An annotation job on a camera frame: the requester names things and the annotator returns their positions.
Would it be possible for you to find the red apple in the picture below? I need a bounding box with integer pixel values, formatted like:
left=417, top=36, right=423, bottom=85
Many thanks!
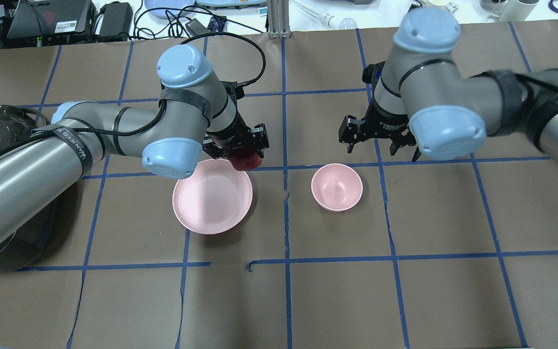
left=228, top=148, right=262, bottom=172

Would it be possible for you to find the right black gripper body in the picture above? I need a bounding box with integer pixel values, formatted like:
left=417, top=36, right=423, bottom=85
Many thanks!
left=361, top=99, right=409, bottom=139

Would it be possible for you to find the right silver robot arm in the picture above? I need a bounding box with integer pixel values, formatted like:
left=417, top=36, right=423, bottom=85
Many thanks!
left=338, top=7, right=558, bottom=164

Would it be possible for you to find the blue plate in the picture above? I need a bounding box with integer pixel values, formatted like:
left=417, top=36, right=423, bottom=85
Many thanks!
left=143, top=0, right=196, bottom=19

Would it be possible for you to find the black computer box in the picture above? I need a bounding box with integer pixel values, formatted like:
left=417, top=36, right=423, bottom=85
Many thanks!
left=4, top=0, right=97, bottom=48

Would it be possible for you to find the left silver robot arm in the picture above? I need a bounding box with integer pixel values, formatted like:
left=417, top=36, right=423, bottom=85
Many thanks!
left=0, top=42, right=269, bottom=245

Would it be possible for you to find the light bulb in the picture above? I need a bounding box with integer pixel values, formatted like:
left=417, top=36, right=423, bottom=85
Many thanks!
left=310, top=12, right=358, bottom=30

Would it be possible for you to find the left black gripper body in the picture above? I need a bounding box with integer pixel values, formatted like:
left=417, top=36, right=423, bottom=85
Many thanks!
left=202, top=113, right=269, bottom=160

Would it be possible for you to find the pink bowl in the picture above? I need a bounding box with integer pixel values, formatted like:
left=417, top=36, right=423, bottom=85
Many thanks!
left=310, top=163, right=364, bottom=212

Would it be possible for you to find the aluminium frame post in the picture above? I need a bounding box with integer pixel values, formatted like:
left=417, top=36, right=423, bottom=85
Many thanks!
left=266, top=0, right=292, bottom=39

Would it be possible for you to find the pink plate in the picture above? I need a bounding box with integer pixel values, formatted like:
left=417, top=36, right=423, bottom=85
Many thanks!
left=172, top=159, right=254, bottom=236

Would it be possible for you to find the black power adapter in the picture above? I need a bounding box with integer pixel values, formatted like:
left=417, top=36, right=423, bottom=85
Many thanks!
left=97, top=1, right=133, bottom=42

